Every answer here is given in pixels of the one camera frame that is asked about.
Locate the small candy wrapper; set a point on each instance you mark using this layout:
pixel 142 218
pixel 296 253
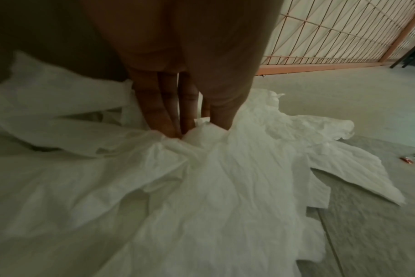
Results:
pixel 407 160

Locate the dark furniture leg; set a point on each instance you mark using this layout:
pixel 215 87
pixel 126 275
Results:
pixel 409 55

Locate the pile of white tissues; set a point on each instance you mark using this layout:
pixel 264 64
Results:
pixel 228 189

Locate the person's left hand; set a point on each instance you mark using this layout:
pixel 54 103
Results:
pixel 193 54

